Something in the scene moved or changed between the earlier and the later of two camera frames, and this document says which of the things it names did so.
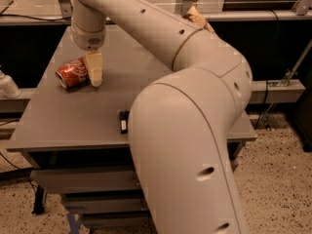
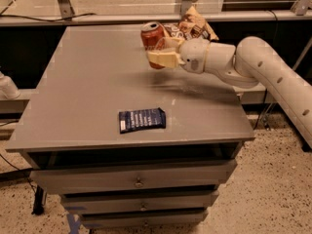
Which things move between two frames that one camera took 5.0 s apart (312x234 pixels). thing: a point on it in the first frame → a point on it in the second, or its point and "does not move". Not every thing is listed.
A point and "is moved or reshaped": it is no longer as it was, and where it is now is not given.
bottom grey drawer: [117, 219] does not move
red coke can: [74, 74] is moved or reshaped
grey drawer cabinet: [73, 141] does not move
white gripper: [87, 38] → [193, 55]
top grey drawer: [87, 179] does not move
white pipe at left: [8, 87] does not move
